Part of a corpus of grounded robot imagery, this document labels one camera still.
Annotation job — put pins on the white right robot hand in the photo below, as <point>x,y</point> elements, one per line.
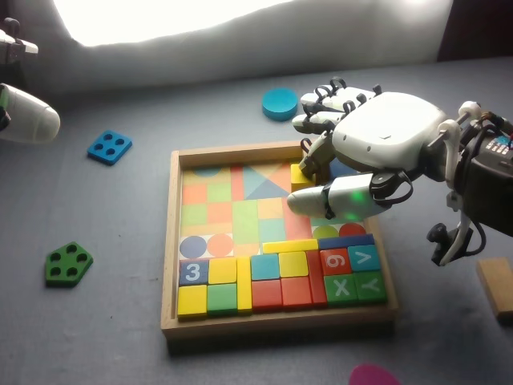
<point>384,128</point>

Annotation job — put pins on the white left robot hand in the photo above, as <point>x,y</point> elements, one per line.
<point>28,118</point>

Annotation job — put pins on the dark blue cube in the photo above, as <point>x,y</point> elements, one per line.
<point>344,168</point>

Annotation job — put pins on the blue square peg block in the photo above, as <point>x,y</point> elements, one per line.
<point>109,147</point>

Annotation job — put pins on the green pentagon peg block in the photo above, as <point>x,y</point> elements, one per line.
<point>68,262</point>

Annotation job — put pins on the plain wooden rectangular block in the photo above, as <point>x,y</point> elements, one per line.
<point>497,284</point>

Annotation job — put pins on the light blue round disc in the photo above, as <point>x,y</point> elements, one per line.
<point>280,103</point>

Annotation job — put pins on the grey table cloth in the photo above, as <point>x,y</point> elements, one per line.
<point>120,208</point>

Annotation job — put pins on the wooden puzzle tray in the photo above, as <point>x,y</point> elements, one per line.
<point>208,208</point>

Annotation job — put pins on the magenta round disc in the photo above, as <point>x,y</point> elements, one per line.
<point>372,376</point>

